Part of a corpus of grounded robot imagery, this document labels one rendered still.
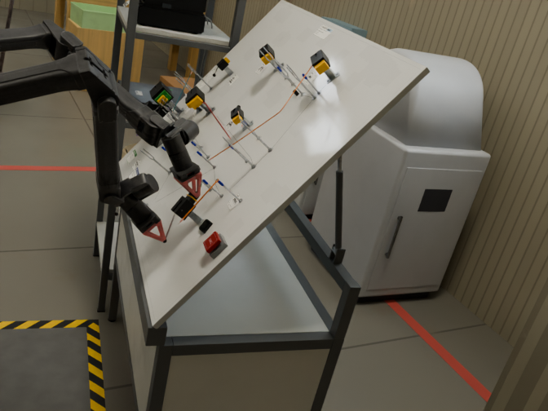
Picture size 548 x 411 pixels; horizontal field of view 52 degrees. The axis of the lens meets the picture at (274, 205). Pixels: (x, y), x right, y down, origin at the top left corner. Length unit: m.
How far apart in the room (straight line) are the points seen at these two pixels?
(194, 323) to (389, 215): 1.81
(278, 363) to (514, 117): 2.45
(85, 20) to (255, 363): 5.30
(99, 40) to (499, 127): 4.44
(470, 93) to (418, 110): 0.40
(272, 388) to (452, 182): 1.98
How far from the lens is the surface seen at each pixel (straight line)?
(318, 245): 1.98
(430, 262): 3.76
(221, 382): 1.85
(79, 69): 1.25
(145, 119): 1.69
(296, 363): 1.90
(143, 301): 1.75
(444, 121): 3.44
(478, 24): 4.10
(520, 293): 3.80
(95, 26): 6.70
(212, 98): 2.35
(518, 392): 3.09
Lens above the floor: 1.88
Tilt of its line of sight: 24 degrees down
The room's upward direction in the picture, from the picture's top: 13 degrees clockwise
